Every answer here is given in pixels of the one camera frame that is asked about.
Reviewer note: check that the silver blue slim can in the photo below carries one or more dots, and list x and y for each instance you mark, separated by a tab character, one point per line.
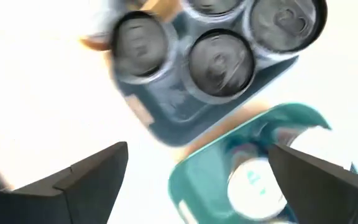
253	189

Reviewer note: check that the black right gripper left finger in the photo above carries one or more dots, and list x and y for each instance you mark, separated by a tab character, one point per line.
73	196

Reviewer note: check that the white tall can black lid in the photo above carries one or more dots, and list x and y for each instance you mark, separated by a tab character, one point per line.
213	6
286	23
221	63
139	43

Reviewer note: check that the green plastic bin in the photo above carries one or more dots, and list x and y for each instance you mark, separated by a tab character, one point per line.
204	174

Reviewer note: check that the dark blue plastic bin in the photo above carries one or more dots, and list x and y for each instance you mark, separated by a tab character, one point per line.
179	118

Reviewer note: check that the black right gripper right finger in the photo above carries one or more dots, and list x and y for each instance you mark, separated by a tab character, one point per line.
322	189

